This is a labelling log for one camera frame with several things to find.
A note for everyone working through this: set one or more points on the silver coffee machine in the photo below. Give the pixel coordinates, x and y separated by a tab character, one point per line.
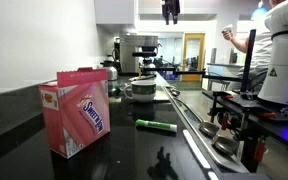
134	51

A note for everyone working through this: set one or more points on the white handheld object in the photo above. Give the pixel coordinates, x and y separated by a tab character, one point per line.
227	27

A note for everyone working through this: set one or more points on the silver stove knob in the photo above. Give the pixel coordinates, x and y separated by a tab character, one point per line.
209	129
225	145
174	92

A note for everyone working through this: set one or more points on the yellow framed door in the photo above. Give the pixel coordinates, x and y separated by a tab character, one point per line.
193	56

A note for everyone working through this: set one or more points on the blue hanging lamp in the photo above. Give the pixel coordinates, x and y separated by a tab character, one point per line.
258	12

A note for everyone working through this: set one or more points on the black horizontal stand bar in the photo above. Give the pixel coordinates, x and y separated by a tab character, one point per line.
190	72

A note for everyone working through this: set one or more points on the person's hand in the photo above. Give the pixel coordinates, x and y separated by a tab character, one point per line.
227	35

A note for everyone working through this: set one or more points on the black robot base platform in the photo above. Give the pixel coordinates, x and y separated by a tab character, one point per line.
277	121

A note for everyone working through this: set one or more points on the person in white shirt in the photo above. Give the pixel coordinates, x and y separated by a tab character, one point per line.
262	43

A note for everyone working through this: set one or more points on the white and green mug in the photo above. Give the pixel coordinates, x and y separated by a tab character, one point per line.
144	91

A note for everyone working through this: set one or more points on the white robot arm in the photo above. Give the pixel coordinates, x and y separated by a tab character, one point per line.
284	60

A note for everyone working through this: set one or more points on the black and silver kettle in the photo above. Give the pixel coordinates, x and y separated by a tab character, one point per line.
110	68

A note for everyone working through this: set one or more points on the person's bare forearm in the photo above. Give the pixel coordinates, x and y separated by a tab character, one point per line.
240	44

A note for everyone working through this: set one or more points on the black clamp mount frame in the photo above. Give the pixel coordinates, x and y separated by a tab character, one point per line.
230	113

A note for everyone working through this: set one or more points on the black glass-top stove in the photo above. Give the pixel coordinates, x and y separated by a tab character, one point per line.
197	140

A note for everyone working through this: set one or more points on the pink sweetener box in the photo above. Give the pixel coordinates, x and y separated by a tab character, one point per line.
79	111

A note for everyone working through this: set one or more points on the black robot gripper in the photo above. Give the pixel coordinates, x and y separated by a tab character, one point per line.
170	6

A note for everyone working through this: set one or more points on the black upright pole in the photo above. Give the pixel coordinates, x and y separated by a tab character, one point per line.
248	60

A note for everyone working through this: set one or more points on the green and white marker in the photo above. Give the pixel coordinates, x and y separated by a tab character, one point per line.
154	125

